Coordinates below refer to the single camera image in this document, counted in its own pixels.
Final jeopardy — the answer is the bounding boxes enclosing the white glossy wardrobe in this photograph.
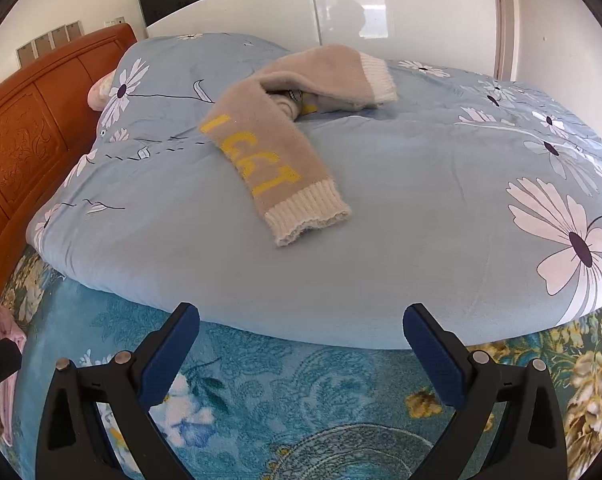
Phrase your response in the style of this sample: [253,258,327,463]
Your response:
[138,0,512,81]

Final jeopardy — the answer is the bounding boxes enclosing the light blue floral pillow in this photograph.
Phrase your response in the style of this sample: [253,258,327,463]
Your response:
[26,32,602,351]

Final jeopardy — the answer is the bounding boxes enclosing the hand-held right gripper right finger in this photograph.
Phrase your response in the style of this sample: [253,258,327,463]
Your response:
[402,303,568,480]

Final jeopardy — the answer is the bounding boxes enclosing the pink cloth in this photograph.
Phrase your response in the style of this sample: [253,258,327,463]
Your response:
[0,302,28,446]

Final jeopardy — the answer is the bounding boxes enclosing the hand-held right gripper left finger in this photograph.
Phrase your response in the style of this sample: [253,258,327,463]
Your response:
[35,302,202,480]

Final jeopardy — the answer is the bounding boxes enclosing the wooden headboard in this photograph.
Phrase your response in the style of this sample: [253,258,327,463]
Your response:
[0,22,136,301]

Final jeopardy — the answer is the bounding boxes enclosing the pink pillow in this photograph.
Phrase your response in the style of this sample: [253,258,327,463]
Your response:
[87,71,116,111]

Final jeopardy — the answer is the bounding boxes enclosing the beige sweater with yellow letters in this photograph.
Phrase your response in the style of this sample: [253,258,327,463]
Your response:
[199,44,399,248]

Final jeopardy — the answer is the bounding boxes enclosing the teal floral bed blanket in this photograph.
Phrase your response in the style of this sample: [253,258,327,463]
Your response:
[0,245,602,480]

